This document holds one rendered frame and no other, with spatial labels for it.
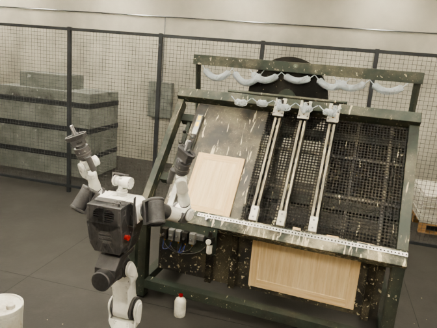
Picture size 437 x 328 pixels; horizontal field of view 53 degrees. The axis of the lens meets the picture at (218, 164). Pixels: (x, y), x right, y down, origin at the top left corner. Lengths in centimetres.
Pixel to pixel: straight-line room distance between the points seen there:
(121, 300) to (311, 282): 172
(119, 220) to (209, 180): 163
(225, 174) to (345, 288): 138
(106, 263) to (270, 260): 174
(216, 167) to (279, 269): 103
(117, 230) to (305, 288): 202
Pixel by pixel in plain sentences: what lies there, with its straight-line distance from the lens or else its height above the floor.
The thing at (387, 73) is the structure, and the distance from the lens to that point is 433.
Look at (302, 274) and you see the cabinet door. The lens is 389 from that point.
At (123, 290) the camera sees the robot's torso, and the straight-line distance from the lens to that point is 280.
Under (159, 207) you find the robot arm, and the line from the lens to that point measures 243.
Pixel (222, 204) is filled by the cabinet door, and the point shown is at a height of 97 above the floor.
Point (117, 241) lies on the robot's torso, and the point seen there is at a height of 117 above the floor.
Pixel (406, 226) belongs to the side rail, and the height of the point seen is 106.
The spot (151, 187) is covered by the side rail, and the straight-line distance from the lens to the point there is 395.
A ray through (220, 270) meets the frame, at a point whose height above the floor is 32.
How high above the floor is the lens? 215
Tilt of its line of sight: 13 degrees down
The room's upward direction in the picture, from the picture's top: 5 degrees clockwise
